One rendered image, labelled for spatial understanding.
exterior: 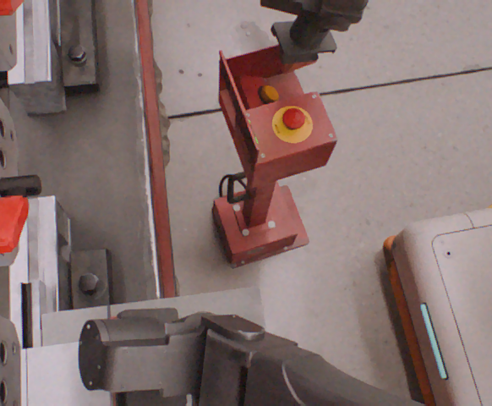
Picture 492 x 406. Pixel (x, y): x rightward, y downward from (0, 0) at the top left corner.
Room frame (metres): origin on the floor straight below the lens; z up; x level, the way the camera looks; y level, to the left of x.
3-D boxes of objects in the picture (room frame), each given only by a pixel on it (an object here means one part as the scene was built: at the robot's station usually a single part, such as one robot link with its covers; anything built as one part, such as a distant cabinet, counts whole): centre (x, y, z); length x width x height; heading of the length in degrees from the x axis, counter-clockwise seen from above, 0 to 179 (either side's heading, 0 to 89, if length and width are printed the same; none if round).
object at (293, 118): (0.49, -0.06, 0.79); 0.04 x 0.04 x 0.04
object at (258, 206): (0.53, -0.03, 0.39); 0.05 x 0.05 x 0.54; 27
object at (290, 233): (0.54, -0.06, 0.06); 0.25 x 0.20 x 0.12; 117
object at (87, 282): (0.14, 0.19, 0.91); 0.03 x 0.03 x 0.02
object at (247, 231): (0.53, -0.03, 0.13); 0.10 x 0.10 x 0.01; 27
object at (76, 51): (0.49, 0.30, 0.91); 0.03 x 0.03 x 0.02
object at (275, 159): (0.53, -0.03, 0.75); 0.20 x 0.16 x 0.18; 27
